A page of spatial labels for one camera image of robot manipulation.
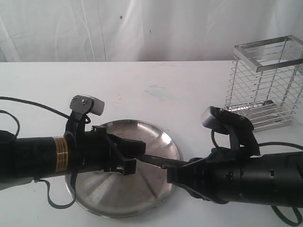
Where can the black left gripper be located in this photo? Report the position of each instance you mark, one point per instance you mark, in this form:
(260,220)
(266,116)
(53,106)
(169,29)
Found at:
(95,148)

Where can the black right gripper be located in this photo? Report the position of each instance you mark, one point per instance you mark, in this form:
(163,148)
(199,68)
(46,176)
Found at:
(197,176)

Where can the black kitchen knife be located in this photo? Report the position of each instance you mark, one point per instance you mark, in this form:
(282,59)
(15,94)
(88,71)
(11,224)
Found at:
(161,162)

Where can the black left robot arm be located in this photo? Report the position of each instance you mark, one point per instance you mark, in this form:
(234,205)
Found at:
(24,160)

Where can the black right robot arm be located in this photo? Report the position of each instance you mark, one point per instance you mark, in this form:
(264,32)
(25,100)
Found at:
(270,179)

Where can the round stainless steel plate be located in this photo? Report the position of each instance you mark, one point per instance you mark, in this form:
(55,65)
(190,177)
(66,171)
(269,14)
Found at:
(117,196)

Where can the white backdrop curtain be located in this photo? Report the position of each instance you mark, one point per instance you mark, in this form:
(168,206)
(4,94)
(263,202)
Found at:
(140,30)

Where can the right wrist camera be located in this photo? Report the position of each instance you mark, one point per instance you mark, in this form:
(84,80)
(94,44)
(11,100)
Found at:
(219,120)

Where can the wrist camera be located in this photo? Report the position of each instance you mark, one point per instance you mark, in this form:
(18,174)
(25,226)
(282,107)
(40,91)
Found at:
(83,104)
(219,120)

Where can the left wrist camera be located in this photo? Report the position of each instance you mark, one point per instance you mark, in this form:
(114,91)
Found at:
(83,104)

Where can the chrome wire utensil holder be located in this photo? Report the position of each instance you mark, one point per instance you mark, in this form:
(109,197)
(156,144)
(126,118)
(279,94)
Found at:
(266,84)

